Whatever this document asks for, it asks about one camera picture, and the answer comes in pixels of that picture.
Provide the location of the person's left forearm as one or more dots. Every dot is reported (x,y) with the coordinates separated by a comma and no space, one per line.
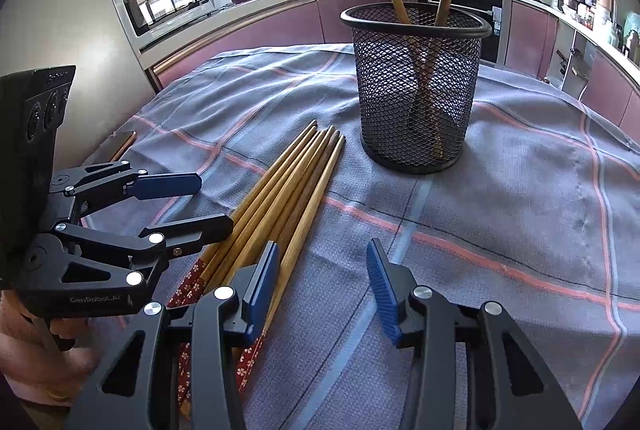
(30,360)

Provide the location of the grey checked tablecloth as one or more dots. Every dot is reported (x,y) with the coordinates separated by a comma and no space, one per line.
(500,190)

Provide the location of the purple kitchen cabinets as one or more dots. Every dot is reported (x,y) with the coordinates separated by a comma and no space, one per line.
(280,25)

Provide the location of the person's left hand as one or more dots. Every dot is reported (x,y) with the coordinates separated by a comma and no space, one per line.
(82,340)

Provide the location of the dark brown wooden object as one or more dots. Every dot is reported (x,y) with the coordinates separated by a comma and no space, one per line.
(122,145)

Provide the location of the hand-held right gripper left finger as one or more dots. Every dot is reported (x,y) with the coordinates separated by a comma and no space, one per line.
(262,290)

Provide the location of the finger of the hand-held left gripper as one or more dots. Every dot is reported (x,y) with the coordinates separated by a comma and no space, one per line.
(165,187)
(200,230)

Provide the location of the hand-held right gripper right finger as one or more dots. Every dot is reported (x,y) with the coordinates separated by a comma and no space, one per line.
(382,290)

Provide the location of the built-in black oven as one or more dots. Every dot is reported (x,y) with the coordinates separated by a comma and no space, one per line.
(495,20)

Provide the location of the bunch of wooden chopsticks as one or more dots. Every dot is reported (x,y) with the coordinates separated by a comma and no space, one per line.
(300,180)

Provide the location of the black mesh utensil holder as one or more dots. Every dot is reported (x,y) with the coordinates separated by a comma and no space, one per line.
(380,110)

